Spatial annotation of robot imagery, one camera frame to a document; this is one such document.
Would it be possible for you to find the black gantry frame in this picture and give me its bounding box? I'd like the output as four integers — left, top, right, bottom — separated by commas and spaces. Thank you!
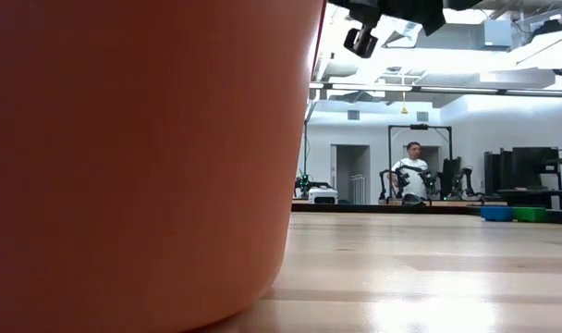
387, 123, 454, 201

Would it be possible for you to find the orange plastic bin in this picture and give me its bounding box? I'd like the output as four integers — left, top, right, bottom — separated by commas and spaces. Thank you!
0, 0, 326, 333

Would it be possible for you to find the black desk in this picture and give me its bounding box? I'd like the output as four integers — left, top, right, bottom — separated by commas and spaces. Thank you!
495, 188, 562, 210

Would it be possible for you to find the black pole stand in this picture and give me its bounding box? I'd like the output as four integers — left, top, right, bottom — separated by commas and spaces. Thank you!
301, 118, 310, 186

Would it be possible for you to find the black computer monitor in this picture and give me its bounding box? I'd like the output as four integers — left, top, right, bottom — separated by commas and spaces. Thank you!
511, 146, 560, 191

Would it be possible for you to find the long green toy brick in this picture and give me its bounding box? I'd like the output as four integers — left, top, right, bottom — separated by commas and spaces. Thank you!
512, 206, 548, 224

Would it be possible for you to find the white wire rack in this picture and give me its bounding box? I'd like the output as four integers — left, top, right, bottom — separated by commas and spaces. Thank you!
348, 174, 368, 204

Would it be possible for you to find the grey ventilation box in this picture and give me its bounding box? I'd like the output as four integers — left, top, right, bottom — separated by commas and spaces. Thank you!
483, 18, 513, 48

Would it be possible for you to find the blue block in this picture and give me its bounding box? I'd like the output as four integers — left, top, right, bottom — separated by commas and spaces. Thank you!
480, 205, 515, 223

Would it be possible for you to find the silver ceiling duct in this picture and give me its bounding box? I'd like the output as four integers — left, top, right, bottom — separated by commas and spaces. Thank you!
385, 20, 423, 47

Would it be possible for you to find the black upright panel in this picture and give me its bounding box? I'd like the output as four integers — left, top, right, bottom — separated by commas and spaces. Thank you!
440, 156, 462, 200

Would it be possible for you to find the white box device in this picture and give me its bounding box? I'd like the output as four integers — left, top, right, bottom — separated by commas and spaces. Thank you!
307, 186, 339, 205

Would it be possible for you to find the person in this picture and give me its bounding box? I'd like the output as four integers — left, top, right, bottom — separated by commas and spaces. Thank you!
390, 142, 433, 204

